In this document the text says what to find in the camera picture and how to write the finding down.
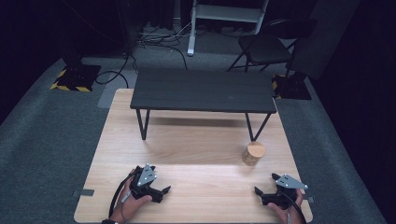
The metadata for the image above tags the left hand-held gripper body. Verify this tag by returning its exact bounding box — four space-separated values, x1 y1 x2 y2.
129 163 164 204

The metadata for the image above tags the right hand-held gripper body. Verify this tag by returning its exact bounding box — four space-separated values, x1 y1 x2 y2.
261 174 309 210

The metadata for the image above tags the person's right hand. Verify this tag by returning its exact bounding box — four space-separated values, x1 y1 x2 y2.
266 189 305 224

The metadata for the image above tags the person's left hand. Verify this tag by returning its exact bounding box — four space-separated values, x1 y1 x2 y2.
110 168 153 224

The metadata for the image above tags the wooden cylinder block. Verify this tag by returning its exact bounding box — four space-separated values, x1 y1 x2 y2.
241 141 267 167

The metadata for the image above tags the small black wooden shelf table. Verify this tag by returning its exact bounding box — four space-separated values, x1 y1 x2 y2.
129 68 277 142

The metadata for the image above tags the black folding chair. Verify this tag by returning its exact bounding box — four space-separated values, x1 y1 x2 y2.
226 18 318 77

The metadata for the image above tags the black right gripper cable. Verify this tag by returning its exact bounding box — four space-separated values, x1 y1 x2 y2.
278 190 308 224

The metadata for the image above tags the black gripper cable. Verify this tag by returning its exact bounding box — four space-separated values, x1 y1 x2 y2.
107 171 138 219
278 190 308 224

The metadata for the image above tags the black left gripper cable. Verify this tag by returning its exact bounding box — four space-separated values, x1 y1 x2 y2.
107 171 138 219

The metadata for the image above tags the black base plate striped tape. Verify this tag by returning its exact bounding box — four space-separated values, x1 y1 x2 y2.
271 72 313 102
49 63 103 93

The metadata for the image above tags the black floor cable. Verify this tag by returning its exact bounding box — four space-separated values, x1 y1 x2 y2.
94 50 139 90

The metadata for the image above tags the bundle of floor cables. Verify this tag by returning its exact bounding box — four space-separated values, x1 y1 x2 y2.
135 20 195 71

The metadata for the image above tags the white metal stand frame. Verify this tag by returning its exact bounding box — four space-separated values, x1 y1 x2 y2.
186 0 271 57

